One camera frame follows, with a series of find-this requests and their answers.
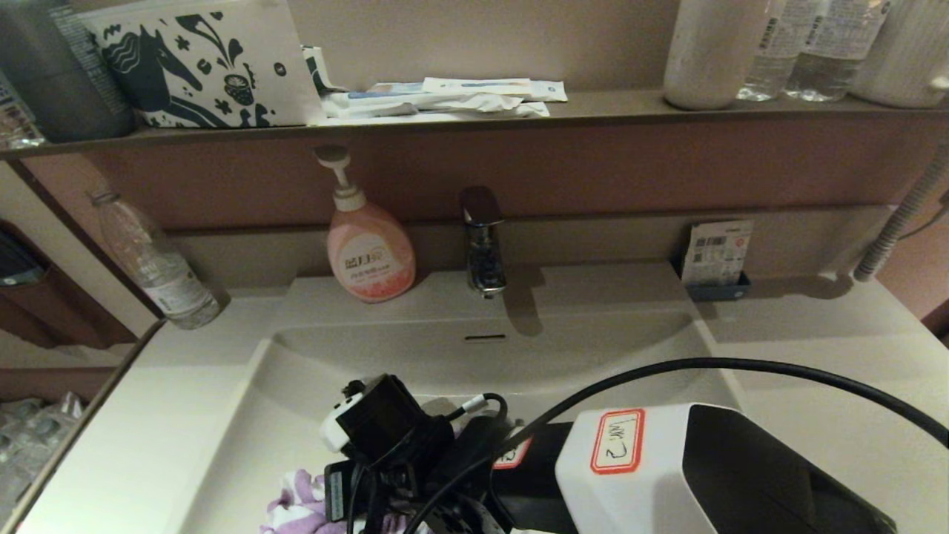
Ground purple white striped towel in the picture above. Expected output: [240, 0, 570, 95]
[259, 467, 416, 534]

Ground chrome lever faucet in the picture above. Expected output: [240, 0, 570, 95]
[460, 185, 509, 299]

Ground white ceramic sink basin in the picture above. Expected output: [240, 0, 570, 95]
[178, 263, 742, 534]

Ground pink soap pump bottle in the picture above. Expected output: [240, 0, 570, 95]
[314, 145, 417, 305]

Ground clear plastic water bottle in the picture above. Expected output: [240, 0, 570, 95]
[87, 190, 225, 332]
[735, 0, 809, 102]
[783, 0, 890, 103]

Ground wrapped plastic bottle pack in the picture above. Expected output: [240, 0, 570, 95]
[0, 393, 86, 520]

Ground dark brown panel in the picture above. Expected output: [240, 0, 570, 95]
[0, 286, 140, 351]

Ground dark object blue rim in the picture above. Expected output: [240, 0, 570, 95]
[0, 221, 47, 289]

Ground white tubes and packets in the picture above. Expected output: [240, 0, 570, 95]
[320, 92, 551, 124]

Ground blue white toothbrush packet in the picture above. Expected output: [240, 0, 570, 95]
[348, 82, 446, 101]

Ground small white green box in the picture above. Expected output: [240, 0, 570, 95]
[302, 47, 349, 96]

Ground small blue tray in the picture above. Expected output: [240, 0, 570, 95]
[673, 256, 752, 302]

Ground long white toothbrush packet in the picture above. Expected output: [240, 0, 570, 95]
[423, 77, 569, 103]

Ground white horse print bag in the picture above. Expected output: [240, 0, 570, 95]
[79, 0, 327, 130]

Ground small card in blue holder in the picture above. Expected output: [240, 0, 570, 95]
[682, 220, 754, 289]

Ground clear plastic packet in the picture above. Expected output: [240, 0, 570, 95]
[0, 70, 47, 151]

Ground dark grey cylinder container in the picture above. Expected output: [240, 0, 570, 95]
[0, 0, 138, 144]

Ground white ceramic bottle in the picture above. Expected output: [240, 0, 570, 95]
[662, 0, 772, 111]

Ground white ribbed container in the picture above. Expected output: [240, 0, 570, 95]
[849, 0, 949, 109]

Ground thin cable white sleeve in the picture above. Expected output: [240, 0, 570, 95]
[443, 393, 511, 446]

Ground tan metal rail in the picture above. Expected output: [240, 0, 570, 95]
[0, 320, 168, 534]

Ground thick smooth black cable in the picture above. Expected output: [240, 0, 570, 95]
[400, 357, 949, 534]

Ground brown wall shelf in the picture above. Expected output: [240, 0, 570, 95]
[0, 88, 949, 162]

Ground grey corrugated hose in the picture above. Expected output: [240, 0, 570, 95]
[853, 148, 949, 283]

